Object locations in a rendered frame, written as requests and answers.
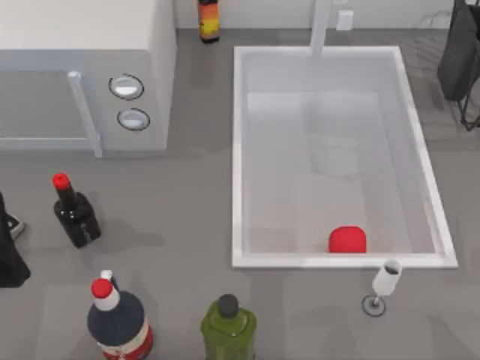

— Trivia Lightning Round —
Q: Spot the white sink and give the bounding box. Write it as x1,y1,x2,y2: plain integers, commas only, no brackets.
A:
231,45,459,269

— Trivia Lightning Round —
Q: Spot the microwave knob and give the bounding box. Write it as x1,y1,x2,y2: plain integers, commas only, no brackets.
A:
108,73,146,101
116,107,152,132

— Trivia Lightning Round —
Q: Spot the red cup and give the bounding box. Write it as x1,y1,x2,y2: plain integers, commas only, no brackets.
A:
328,225,368,254

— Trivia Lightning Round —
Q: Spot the pale microwave oven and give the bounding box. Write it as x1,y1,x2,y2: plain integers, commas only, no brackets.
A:
0,0,178,158

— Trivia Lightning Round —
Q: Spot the green bottle with black cap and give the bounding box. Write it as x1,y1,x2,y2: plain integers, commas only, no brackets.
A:
200,293,258,360

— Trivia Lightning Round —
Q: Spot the orange and black bottle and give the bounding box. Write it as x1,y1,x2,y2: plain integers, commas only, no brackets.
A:
196,0,221,44

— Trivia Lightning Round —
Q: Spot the black bottle with red cap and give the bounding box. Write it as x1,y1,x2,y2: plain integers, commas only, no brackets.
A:
51,172,102,250

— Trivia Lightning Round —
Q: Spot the tall white tap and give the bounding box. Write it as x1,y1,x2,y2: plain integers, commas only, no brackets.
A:
309,0,332,56

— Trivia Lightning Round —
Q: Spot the white stemmed glass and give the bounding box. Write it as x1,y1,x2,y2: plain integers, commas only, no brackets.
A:
361,258,403,318

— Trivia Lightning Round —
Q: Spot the dark bottle with red label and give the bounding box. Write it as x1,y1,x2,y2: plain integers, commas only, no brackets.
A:
86,269,155,360

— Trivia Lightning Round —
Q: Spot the microwave door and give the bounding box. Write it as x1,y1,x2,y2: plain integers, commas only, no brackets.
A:
0,70,103,152

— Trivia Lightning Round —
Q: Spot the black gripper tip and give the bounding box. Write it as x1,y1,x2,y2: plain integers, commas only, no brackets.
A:
0,191,32,289

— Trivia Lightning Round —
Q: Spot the microwave door handle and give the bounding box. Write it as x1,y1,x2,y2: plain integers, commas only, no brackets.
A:
67,70,104,158

